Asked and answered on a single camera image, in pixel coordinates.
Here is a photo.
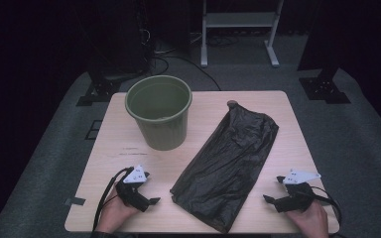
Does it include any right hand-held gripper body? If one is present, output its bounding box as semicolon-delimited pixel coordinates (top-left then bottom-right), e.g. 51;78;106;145
272;169;321;213

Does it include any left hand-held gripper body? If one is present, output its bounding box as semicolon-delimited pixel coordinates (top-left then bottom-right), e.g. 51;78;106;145
114;165;152;213

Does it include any green plastic trash bin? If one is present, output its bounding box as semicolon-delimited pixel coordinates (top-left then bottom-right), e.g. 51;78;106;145
124;74;193;152

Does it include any black plastic trash bag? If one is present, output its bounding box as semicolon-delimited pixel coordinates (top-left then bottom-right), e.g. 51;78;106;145
169;100;280;234

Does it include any person's right hand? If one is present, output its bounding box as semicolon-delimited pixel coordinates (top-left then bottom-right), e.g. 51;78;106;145
284;199;330;238

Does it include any person's left hand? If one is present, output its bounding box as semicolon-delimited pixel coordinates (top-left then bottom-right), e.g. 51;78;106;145
95;186;140;234

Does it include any grey tape strip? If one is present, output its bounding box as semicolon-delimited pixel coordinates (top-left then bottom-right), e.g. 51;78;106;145
63;196;87;207

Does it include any black floor stand base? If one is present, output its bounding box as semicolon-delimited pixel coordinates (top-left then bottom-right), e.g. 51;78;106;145
298;63;351;105
75;62;123;107

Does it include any dark equipment cabinet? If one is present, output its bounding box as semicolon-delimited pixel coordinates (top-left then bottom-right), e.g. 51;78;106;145
85;0;154;76

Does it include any white metal stand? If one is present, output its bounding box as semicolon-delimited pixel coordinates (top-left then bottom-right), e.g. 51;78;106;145
200;0;285;68

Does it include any left hand-held gripper cable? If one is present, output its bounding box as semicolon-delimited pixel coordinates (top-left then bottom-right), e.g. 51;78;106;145
92;167;135;232

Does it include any hand-held gripper cable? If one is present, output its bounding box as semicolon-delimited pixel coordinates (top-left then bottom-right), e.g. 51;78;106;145
311;185;343;229
92;167;135;232

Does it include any right hand-held gripper cable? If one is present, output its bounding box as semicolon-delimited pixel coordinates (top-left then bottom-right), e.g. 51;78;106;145
311;185;343;229

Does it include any looped black floor cable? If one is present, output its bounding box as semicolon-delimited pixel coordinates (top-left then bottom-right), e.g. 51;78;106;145
150;57;171;77

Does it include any long black floor cable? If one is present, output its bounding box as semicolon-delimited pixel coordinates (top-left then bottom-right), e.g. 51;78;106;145
152;56;222;92

